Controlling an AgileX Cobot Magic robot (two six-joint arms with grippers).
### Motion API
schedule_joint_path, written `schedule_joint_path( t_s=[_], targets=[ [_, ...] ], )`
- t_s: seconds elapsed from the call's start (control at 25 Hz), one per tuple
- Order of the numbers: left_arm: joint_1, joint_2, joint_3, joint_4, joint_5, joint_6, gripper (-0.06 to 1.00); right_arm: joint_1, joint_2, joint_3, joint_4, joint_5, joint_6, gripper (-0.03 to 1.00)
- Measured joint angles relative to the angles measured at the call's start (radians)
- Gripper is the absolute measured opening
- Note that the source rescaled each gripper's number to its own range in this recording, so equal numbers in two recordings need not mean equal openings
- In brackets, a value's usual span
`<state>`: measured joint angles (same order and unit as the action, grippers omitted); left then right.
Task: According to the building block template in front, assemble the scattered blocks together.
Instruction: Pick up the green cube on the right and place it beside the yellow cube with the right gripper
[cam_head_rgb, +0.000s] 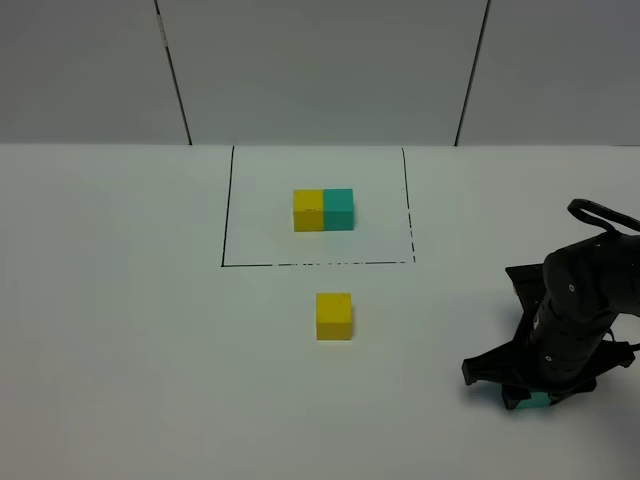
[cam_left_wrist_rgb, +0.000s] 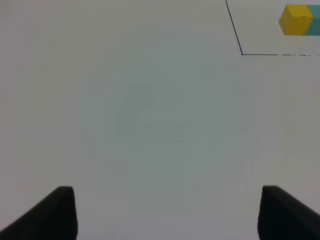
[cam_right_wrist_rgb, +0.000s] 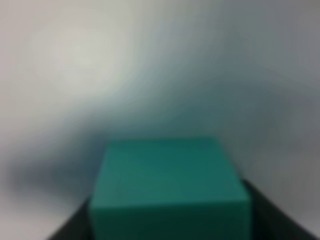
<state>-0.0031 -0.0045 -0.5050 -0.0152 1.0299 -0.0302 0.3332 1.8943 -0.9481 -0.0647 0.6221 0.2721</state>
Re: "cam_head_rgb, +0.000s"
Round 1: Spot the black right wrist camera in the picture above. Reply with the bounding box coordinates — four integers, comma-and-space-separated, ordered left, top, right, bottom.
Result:
505, 264, 546, 316

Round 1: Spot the template teal cube block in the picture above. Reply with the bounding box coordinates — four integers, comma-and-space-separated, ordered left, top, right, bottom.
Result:
323, 189, 355, 231

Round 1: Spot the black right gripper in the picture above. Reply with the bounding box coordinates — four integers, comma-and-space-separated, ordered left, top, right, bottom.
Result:
462, 239, 639, 410

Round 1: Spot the template yellow cube block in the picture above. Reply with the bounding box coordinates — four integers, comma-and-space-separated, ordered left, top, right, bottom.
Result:
293, 189, 324, 232

